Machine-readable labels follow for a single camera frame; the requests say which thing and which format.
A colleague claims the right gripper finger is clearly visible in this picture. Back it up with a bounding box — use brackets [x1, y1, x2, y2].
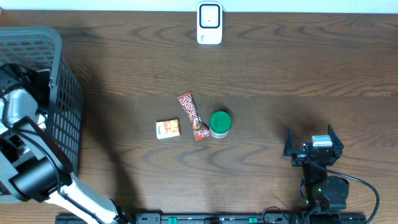
[328, 124, 344, 157]
[283, 127, 294, 156]

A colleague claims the green lid jar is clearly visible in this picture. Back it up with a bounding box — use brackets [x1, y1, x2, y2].
[209, 111, 232, 139]

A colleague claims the red Top chocolate bar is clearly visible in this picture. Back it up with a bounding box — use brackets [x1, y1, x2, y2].
[177, 91, 210, 141]

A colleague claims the small orange snack box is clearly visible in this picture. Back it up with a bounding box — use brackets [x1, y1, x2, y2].
[155, 119, 180, 139]

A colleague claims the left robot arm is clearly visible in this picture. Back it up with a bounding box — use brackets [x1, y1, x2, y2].
[1, 63, 135, 223]

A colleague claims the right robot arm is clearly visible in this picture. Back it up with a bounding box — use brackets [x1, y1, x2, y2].
[283, 125, 349, 223]

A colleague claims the white barcode scanner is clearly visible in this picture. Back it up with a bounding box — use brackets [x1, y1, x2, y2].
[197, 2, 223, 45]

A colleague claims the grey plastic basket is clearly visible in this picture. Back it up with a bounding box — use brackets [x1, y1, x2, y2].
[0, 25, 84, 205]

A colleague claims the black mounting rail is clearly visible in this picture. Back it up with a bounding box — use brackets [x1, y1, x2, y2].
[55, 212, 368, 224]

